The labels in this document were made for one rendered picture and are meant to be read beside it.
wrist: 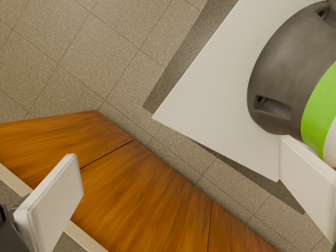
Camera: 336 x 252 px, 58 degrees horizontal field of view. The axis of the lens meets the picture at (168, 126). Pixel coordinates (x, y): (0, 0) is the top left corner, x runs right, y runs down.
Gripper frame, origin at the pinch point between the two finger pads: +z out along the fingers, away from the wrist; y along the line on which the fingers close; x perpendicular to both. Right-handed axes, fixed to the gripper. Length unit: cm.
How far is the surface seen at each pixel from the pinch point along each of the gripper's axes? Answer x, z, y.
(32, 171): -19, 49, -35
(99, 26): 18, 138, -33
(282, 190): -17.2, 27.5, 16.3
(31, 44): 13, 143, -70
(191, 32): 8.8, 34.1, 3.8
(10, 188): -16, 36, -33
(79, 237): -26.9, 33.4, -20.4
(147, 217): -40, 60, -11
